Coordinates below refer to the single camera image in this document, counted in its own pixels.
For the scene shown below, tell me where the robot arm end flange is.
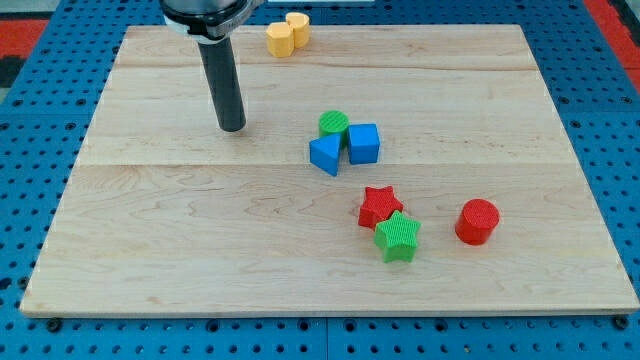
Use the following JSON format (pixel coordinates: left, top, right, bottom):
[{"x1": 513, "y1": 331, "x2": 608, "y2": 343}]
[{"x1": 159, "y1": 0, "x2": 264, "y2": 44}]

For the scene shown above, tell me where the red star block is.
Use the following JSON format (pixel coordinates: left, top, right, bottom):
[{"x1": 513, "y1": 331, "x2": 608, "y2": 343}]
[{"x1": 358, "y1": 186, "x2": 404, "y2": 230}]

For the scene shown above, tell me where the green star block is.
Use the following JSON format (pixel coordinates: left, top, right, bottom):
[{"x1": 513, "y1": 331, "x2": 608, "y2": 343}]
[{"x1": 374, "y1": 210, "x2": 421, "y2": 263}]

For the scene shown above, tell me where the blue triangle block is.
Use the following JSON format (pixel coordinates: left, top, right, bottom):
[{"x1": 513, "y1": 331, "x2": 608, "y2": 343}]
[{"x1": 309, "y1": 134, "x2": 341, "y2": 176}]

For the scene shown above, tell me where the green cylinder block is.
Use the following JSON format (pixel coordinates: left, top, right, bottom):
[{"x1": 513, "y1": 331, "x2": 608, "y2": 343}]
[{"x1": 318, "y1": 110, "x2": 350, "y2": 149}]

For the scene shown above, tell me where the blue cube block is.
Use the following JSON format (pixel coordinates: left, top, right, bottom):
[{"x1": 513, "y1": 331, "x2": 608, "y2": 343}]
[{"x1": 347, "y1": 123, "x2": 380, "y2": 165}]

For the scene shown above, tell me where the wooden board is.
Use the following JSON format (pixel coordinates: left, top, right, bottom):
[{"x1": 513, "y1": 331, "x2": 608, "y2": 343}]
[{"x1": 21, "y1": 25, "x2": 639, "y2": 318}]

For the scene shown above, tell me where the yellow heart block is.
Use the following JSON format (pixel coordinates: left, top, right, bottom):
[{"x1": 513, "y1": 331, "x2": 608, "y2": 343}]
[{"x1": 265, "y1": 12, "x2": 311, "y2": 58}]

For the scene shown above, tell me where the red cylinder block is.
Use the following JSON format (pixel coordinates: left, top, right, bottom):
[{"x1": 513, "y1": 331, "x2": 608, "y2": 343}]
[{"x1": 454, "y1": 198, "x2": 500, "y2": 246}]

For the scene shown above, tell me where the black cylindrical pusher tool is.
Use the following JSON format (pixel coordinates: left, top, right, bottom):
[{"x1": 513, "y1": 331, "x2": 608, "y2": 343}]
[{"x1": 198, "y1": 38, "x2": 246, "y2": 132}]

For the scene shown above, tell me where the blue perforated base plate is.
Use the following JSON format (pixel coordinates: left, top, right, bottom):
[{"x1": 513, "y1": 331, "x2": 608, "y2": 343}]
[{"x1": 1, "y1": 1, "x2": 639, "y2": 359}]

